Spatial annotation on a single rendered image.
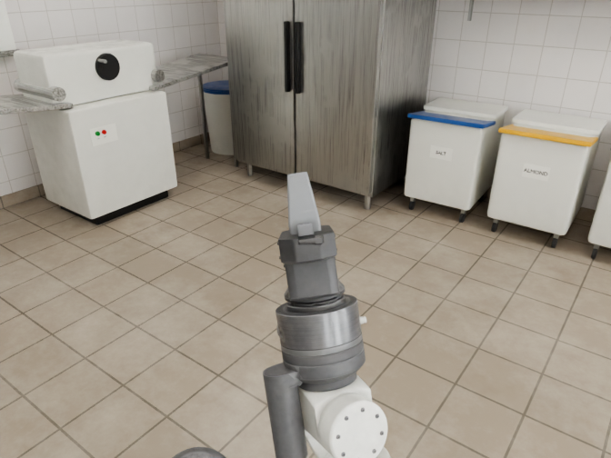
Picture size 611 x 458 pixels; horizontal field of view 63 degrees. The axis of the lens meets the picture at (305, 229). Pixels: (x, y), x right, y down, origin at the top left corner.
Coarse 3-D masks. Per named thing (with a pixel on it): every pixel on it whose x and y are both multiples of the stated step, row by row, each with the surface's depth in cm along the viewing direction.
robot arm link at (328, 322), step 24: (288, 240) 47; (312, 240) 46; (288, 264) 49; (312, 264) 49; (288, 288) 49; (312, 288) 49; (336, 288) 49; (288, 312) 52; (312, 312) 50; (336, 312) 49; (288, 336) 50; (312, 336) 49; (336, 336) 49; (360, 336) 52
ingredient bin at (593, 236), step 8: (608, 168) 296; (608, 176) 297; (608, 184) 298; (608, 192) 299; (600, 200) 304; (608, 200) 301; (600, 208) 306; (608, 208) 303; (600, 216) 307; (608, 216) 304; (592, 224) 313; (600, 224) 309; (608, 224) 306; (592, 232) 314; (600, 232) 310; (608, 232) 307; (592, 240) 315; (600, 240) 312; (608, 240) 309; (592, 256) 322
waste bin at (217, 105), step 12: (204, 84) 504; (216, 84) 504; (228, 84) 504; (204, 96) 493; (216, 96) 481; (228, 96) 480; (216, 108) 487; (228, 108) 485; (216, 120) 494; (228, 120) 491; (216, 132) 501; (228, 132) 498; (216, 144) 509; (228, 144) 504
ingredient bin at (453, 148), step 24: (432, 120) 345; (456, 120) 337; (480, 120) 347; (432, 144) 355; (456, 144) 345; (480, 144) 338; (408, 168) 373; (432, 168) 362; (456, 168) 352; (480, 168) 354; (408, 192) 380; (432, 192) 369; (456, 192) 358; (480, 192) 373
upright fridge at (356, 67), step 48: (240, 0) 378; (288, 0) 353; (336, 0) 331; (384, 0) 316; (432, 0) 369; (240, 48) 395; (288, 48) 366; (336, 48) 344; (384, 48) 331; (240, 96) 414; (288, 96) 384; (336, 96) 358; (384, 96) 350; (240, 144) 435; (288, 144) 402; (336, 144) 374; (384, 144) 370
